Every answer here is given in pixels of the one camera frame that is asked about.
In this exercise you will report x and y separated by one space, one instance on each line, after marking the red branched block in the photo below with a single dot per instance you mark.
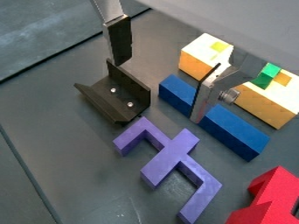
276 192

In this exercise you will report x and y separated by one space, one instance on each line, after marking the purple branched block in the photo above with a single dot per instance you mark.
172 157

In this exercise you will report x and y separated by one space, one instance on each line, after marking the blue rectangular bar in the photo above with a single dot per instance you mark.
228 128

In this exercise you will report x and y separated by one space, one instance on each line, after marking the green rectangular bar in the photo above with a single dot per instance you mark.
265 75

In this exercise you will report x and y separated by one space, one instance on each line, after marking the black angle bracket holder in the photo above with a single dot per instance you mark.
120 96

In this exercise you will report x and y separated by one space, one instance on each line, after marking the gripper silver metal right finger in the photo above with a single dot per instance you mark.
216 87

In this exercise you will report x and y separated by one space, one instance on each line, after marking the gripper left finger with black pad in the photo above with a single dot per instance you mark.
116 29

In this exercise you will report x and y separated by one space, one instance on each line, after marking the yellow slotted wooden board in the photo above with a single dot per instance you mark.
275 104

